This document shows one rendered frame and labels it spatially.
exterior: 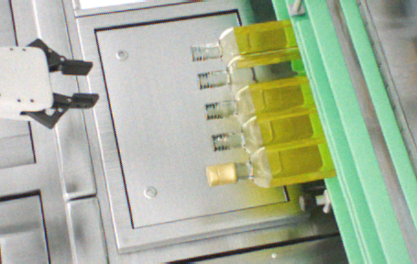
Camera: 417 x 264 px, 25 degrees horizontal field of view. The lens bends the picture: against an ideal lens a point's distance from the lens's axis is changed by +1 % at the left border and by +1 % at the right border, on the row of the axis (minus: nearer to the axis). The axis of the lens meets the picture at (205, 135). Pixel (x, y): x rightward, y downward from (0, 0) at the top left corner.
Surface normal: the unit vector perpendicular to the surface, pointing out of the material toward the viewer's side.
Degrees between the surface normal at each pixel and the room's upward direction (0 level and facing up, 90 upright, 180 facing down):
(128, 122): 90
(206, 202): 90
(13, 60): 111
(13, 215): 90
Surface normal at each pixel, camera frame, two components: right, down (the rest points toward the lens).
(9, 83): 0.43, -0.39
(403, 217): 0.07, -0.44
